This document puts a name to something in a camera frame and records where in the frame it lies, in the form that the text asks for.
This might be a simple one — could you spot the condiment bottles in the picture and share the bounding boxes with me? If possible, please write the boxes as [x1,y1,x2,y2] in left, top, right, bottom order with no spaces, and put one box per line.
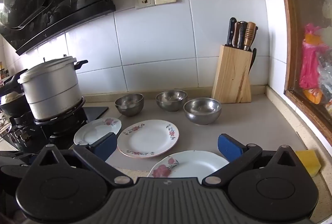
[0,62,9,79]

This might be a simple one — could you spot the brown handle knife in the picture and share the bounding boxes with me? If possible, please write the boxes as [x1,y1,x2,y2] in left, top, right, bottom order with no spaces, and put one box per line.
[232,21,240,48]

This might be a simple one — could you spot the black handle scissors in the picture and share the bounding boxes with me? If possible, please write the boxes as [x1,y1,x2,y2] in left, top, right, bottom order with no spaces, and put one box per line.
[248,48,257,75]

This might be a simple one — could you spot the aluminium pressure cooker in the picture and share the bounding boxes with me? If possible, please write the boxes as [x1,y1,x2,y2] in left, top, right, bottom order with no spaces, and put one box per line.
[0,56,89,121]

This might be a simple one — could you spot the black ribbed handle knife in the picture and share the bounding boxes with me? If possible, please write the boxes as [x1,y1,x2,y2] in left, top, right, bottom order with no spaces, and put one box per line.
[238,21,247,50]

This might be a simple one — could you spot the wooden knife block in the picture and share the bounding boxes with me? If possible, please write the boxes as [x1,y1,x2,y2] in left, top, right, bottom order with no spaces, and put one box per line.
[211,44,253,104]

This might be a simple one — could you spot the black wok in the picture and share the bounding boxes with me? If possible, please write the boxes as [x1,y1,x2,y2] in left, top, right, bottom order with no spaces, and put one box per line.
[0,92,32,118]

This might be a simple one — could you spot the floral rim white plate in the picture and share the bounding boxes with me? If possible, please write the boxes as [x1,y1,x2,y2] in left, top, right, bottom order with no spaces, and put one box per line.
[117,120,179,159]

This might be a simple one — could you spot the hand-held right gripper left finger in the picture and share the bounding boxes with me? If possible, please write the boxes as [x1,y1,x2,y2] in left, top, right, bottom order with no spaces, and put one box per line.
[31,133,134,187]

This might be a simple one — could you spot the large floral white plate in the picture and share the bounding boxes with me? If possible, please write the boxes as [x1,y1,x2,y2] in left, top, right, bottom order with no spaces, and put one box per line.
[147,150,230,179]

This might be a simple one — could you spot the wooden ribbed handle knife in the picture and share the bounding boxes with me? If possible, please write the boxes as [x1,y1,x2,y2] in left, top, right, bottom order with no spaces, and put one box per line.
[243,22,257,52]

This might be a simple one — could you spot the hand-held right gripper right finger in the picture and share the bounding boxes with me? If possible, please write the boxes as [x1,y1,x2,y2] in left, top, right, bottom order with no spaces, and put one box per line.
[202,133,304,186]

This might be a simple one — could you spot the wooden framed glass cabinet door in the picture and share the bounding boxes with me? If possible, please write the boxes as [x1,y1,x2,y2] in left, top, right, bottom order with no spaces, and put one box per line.
[272,0,332,145]

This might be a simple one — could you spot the black knife handles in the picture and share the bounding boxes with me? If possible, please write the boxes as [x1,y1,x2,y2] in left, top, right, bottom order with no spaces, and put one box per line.
[225,17,237,46]

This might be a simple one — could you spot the yellow sponge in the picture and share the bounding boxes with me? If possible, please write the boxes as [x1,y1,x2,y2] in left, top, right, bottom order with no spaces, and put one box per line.
[295,150,322,177]

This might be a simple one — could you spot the pink plastic bag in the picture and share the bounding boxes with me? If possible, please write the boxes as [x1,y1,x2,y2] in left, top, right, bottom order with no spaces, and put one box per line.
[299,23,328,90]

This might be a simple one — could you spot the black gas stove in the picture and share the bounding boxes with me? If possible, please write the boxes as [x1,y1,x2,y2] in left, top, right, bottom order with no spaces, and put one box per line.
[0,106,109,152]

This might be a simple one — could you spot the small floral white plate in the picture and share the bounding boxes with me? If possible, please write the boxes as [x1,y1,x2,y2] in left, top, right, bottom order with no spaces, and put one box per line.
[74,117,122,146]

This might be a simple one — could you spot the stainless steel bowl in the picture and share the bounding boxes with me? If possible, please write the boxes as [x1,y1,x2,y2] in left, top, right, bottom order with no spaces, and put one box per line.
[156,90,188,112]
[115,93,144,117]
[183,98,222,125]

